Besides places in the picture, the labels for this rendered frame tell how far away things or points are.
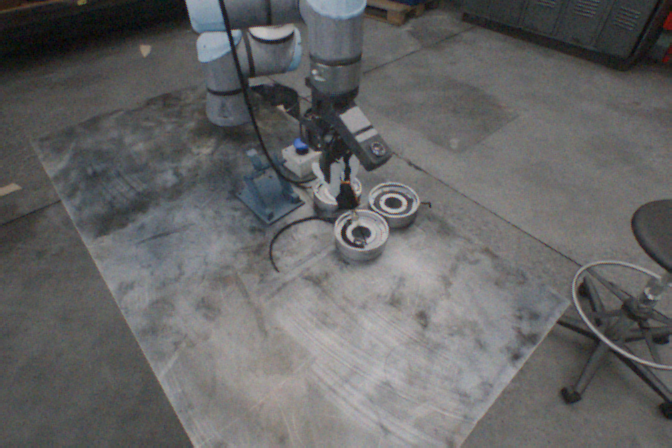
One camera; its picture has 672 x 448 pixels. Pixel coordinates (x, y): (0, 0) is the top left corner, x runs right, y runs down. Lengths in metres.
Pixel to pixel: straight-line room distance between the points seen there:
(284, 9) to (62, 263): 1.74
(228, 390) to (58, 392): 1.16
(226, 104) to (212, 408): 0.76
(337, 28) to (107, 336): 1.52
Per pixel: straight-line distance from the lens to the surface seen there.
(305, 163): 0.92
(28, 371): 1.87
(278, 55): 1.09
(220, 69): 1.09
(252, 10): 0.60
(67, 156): 1.21
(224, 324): 0.71
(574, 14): 3.99
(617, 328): 1.69
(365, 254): 0.74
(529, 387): 1.64
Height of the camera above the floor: 1.40
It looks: 43 degrees down
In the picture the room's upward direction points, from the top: straight up
